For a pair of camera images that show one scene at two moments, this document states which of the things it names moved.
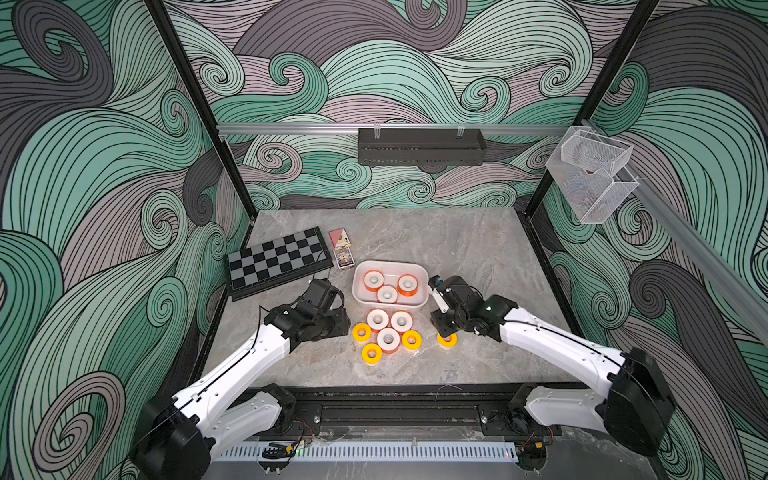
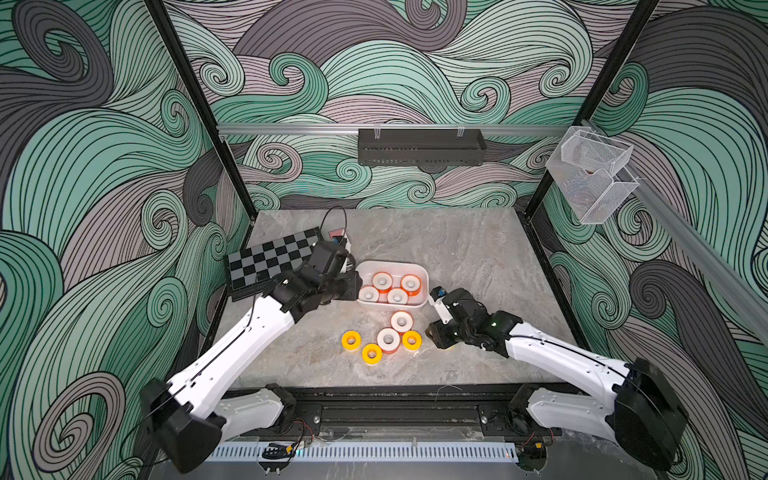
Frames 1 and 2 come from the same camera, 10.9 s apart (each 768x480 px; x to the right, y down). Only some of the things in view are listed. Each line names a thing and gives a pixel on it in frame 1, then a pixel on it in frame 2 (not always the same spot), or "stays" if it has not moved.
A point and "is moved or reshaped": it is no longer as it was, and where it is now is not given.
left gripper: [341, 326] -> [351, 286]
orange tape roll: [377, 319] -> [368, 293]
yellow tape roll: [359, 338] -> [351, 341]
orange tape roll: [387, 294] is moved or reshaped
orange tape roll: [373, 280] is moved or reshaped
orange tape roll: [402, 321] stays
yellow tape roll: [418, 340] stays
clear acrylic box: [585, 167] stays
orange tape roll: [388, 340] stays
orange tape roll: [408, 285] stays
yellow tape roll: [372, 354] stays
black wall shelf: [420, 147] stays
